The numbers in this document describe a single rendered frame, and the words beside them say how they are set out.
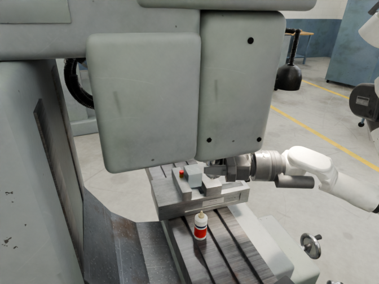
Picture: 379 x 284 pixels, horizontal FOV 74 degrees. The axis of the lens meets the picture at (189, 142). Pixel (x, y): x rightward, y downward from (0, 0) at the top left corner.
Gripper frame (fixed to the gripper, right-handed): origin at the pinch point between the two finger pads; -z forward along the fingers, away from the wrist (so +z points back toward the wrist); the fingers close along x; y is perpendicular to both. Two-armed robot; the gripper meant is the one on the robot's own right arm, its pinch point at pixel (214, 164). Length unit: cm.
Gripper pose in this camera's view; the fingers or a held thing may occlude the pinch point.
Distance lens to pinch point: 72.9
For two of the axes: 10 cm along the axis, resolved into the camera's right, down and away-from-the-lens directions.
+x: -0.2, 4.9, -8.7
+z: 10.0, 0.2, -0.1
